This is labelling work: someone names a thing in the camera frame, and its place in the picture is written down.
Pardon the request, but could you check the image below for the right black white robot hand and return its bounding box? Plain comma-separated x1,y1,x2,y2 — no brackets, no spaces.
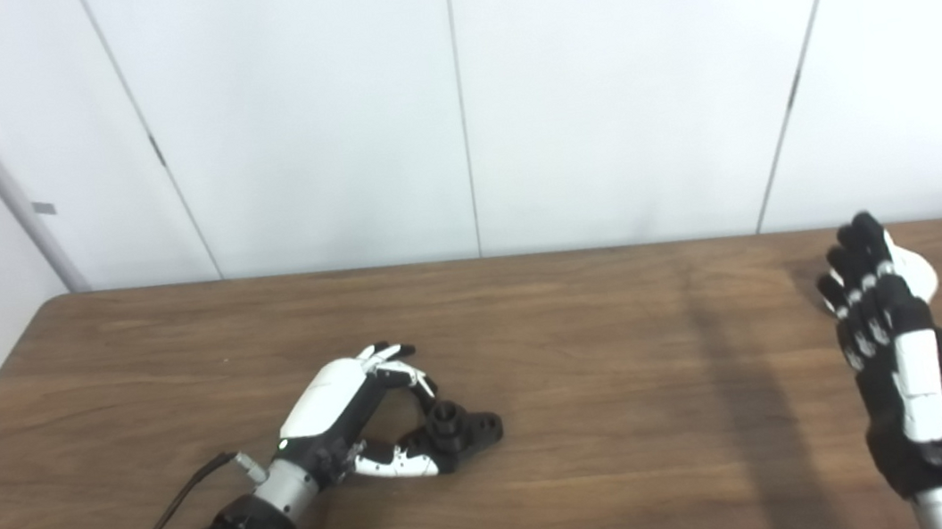
809,203,942,508

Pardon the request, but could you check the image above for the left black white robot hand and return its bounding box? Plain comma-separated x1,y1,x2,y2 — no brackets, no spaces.
267,335,450,495

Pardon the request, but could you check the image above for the round white cylinder piece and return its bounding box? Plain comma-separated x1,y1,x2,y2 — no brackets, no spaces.
887,239,941,308

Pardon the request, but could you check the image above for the black flanged holder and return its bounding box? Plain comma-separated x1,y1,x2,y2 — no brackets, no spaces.
394,394,508,481

